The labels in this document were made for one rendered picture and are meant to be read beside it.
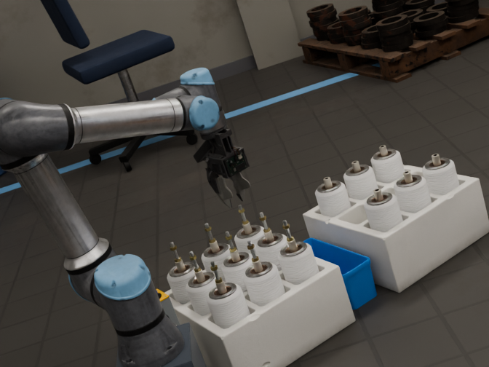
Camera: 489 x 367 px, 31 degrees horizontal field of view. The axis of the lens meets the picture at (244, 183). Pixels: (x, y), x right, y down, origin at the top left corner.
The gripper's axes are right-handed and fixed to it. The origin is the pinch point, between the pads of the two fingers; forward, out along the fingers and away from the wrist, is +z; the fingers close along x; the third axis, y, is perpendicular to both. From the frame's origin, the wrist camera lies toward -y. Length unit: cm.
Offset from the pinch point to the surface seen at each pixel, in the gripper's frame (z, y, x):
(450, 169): 22, 9, 67
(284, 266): 23.7, 2.0, 7.1
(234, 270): 21.9, -7.9, -2.6
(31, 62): 0, -337, 81
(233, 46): 29, -275, 185
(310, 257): 23.4, 6.0, 13.1
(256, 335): 33.0, 7.6, -10.9
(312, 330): 41.2, 8.7, 4.9
